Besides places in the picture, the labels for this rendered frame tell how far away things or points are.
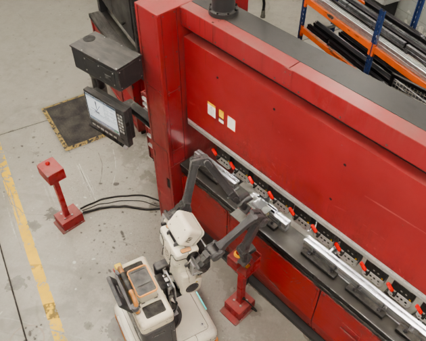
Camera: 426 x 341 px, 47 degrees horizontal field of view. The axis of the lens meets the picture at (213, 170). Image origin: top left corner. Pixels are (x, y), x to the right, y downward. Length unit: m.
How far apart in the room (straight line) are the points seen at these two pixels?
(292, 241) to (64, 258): 2.21
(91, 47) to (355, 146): 2.01
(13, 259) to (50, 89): 2.61
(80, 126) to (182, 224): 3.15
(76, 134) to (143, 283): 2.88
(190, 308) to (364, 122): 2.18
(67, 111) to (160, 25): 3.18
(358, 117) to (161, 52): 1.46
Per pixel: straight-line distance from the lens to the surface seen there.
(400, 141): 2.55
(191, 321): 4.01
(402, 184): 2.72
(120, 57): 3.56
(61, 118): 6.24
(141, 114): 4.19
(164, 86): 3.59
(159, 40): 3.38
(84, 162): 5.61
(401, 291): 3.27
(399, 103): 2.70
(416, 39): 5.02
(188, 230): 3.10
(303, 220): 3.46
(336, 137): 2.82
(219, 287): 4.47
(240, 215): 3.66
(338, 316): 3.73
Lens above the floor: 3.88
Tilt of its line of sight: 47 degrees down
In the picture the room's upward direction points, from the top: straight up
